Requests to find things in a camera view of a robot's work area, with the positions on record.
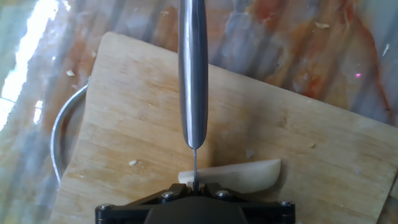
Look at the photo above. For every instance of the white radish piece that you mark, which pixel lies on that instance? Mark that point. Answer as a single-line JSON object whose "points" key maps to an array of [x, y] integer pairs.
{"points": [[242, 175]]}

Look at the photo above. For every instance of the wooden cutting board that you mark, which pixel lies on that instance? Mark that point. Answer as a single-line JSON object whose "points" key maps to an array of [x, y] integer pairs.
{"points": [[280, 130]]}

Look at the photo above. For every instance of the orange marble pattern mat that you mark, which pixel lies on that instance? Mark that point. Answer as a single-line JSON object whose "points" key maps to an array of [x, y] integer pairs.
{"points": [[280, 46]]}

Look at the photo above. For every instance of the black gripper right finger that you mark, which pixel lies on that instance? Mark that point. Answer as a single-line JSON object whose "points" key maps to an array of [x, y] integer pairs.
{"points": [[270, 213]]}

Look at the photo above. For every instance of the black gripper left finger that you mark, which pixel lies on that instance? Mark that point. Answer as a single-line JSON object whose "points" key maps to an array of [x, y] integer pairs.
{"points": [[124, 213]]}

